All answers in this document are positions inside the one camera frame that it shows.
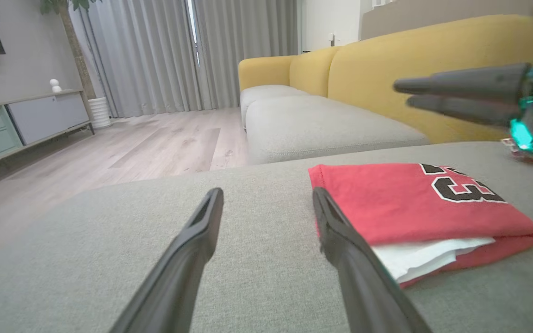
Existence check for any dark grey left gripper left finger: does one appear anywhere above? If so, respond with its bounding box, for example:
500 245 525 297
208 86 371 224
108 187 225 333

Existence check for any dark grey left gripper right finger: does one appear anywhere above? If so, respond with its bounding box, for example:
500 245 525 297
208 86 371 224
311 186 434 333

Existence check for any red jersey with white trim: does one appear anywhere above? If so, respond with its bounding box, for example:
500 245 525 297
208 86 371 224
308 163 533 289

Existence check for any large grey sofa seat cushion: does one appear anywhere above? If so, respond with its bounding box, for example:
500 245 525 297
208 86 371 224
0 141 533 333

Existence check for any wide yellow sofa backrest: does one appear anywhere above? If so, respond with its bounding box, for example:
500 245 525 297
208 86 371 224
327 14 533 144

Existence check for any narrow yellow sofa backrest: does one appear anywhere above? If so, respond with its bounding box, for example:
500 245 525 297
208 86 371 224
289 46 342 97

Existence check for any white ribbed plant pot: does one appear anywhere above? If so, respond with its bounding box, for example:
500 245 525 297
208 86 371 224
87 96 113 130

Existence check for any grey and teal sideboard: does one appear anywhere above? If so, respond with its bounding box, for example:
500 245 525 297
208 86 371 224
0 89 96 175

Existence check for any yellow sofa armrest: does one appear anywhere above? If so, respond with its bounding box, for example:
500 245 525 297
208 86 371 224
237 55 298 93

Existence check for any grey pleated curtain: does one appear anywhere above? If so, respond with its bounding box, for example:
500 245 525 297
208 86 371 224
192 0 300 111
69 0 200 119

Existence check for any tall indoor plant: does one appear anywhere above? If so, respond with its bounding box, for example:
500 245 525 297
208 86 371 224
40 0 103 100

